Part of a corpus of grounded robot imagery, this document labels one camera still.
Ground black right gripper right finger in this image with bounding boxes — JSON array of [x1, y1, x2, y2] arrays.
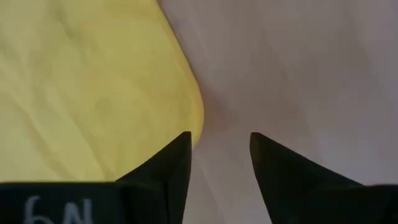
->
[[249, 131, 364, 224]]

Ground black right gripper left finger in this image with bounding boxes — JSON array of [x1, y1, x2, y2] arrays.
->
[[115, 131, 193, 224]]

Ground yellow microfiber towel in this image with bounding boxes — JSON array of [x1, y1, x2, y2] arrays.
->
[[0, 0, 205, 184]]

